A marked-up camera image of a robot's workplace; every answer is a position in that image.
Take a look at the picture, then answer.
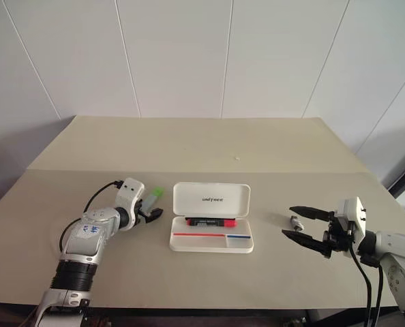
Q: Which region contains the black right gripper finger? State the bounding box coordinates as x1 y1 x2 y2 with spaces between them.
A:
288 204 336 223
281 229 330 257

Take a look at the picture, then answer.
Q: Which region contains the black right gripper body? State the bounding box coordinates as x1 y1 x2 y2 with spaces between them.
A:
320 211 357 262

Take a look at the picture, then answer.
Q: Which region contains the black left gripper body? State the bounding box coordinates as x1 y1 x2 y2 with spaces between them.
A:
132 199 150 226

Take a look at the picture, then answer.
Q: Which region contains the green capped grey marker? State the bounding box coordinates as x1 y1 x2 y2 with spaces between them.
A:
140 187 165 215

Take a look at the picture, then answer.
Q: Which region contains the white hinged pencil case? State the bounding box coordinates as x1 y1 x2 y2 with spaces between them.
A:
168 182 255 255

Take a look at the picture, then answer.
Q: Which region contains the red marker with black label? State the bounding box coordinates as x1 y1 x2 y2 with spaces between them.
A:
185 218 238 228

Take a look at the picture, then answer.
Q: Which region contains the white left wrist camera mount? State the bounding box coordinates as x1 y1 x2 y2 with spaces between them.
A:
115 177 145 230

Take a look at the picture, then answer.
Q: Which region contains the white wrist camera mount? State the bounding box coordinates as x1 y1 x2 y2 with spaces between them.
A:
115 177 145 230
336 196 368 247

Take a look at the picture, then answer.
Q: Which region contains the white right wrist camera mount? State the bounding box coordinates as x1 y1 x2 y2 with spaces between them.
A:
336 196 368 247

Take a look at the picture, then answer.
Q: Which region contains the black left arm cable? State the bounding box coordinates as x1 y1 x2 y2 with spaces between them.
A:
58 179 123 255

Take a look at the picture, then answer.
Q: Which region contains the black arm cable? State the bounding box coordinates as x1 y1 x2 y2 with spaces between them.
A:
346 248 385 327
58 179 123 255

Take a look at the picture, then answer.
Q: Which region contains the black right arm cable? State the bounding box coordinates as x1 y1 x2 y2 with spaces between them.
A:
346 248 385 327

